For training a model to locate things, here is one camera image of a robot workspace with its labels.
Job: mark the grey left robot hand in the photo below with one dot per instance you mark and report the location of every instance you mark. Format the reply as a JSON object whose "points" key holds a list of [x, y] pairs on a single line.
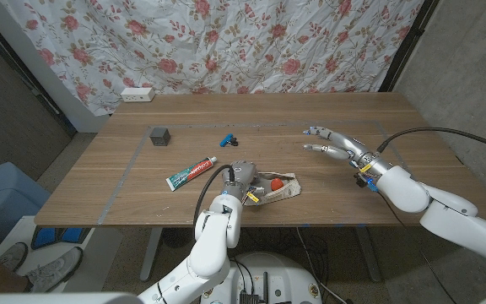
{"points": [[243, 177]]}

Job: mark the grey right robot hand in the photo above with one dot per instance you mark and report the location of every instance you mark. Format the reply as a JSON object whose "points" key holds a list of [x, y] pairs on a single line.
{"points": [[352, 148]]}

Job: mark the red strawberry shaped pen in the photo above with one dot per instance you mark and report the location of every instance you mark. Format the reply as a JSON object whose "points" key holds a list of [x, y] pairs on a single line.
{"points": [[277, 184]]}

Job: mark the white patterned pen bag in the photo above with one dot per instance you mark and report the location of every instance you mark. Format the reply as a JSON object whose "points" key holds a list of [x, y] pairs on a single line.
{"points": [[289, 190]]}

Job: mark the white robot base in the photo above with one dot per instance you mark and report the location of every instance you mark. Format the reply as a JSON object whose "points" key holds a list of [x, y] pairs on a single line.
{"points": [[285, 274]]}

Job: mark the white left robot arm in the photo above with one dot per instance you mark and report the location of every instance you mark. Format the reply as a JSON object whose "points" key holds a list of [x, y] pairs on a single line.
{"points": [[213, 245]]}

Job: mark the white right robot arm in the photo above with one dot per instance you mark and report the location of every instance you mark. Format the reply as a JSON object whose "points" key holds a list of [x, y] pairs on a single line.
{"points": [[458, 219]]}

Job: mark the Colgate toothpaste tube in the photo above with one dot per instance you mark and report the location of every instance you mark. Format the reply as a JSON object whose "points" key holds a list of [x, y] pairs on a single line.
{"points": [[192, 172]]}

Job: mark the blue binder clip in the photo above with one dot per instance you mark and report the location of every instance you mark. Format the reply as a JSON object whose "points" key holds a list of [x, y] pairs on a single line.
{"points": [[226, 139]]}

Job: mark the dark grey cube box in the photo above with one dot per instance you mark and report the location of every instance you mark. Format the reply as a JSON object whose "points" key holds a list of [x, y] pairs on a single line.
{"points": [[160, 136]]}

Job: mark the white table leg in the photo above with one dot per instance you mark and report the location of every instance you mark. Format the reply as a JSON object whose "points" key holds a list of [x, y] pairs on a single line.
{"points": [[150, 253], [369, 257]]}

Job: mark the black antenna stub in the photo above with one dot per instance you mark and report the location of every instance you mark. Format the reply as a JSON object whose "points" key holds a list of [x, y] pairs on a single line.
{"points": [[265, 287]]}

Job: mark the black mini computer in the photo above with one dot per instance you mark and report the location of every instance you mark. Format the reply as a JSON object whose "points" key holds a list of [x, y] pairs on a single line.
{"points": [[249, 298]]}

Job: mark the white power strip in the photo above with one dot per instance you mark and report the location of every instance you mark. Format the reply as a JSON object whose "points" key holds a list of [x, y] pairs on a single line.
{"points": [[137, 94]]}

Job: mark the floral backdrop cloth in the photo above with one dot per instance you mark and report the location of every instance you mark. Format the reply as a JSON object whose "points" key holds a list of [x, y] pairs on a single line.
{"points": [[226, 42]]}

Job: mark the blue foot pedal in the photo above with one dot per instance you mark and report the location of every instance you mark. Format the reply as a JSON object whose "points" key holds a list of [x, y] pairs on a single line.
{"points": [[46, 237]]}

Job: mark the grey sneaker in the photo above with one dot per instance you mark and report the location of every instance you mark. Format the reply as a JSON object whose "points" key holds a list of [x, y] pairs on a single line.
{"points": [[53, 270], [13, 255]]}

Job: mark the light blue bin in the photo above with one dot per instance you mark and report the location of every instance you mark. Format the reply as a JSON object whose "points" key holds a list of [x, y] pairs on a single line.
{"points": [[11, 190]]}

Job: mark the black frame post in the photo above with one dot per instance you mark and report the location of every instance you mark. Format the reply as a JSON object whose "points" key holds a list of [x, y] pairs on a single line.
{"points": [[407, 46], [23, 76]]}

